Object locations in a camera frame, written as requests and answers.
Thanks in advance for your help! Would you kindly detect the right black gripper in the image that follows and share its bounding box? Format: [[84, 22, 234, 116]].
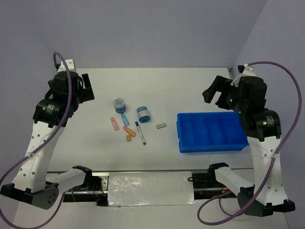
[[202, 74, 246, 114]]

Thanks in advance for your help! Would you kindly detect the blue slime jar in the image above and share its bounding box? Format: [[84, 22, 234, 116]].
[[113, 98, 126, 114], [136, 106, 151, 123]]

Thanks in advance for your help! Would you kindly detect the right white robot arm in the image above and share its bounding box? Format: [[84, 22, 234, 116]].
[[203, 76, 295, 217]]

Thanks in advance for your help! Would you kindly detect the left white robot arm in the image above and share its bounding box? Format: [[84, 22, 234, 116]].
[[0, 71, 94, 209]]

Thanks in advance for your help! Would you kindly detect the blue plastic divided bin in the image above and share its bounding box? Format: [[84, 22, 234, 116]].
[[176, 112, 249, 153]]

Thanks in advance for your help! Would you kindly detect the pink transparent case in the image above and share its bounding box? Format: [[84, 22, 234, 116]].
[[111, 117, 120, 131]]

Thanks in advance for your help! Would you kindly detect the blue transparent case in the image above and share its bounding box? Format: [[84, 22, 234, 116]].
[[121, 113, 130, 126]]

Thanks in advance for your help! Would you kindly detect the orange transparent case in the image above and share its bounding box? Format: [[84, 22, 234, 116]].
[[123, 126, 136, 137]]

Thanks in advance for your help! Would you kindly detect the blue white marker pen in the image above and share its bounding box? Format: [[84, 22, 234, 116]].
[[135, 122, 146, 145]]

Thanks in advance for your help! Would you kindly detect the grey speckled eraser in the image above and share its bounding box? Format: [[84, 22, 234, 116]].
[[156, 123, 167, 129]]

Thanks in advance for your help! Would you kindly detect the silver foil sheet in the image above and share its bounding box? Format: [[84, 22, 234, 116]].
[[108, 171, 197, 207]]

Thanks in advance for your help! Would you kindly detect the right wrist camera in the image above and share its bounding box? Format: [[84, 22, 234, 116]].
[[231, 63, 256, 87]]

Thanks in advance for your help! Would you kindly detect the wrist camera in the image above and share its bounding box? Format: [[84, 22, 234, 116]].
[[231, 63, 256, 87], [56, 59, 76, 73]]

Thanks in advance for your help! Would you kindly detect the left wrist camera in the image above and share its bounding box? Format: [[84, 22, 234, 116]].
[[56, 59, 76, 73]]

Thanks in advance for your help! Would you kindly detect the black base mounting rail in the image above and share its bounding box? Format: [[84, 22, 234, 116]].
[[64, 170, 228, 207]]

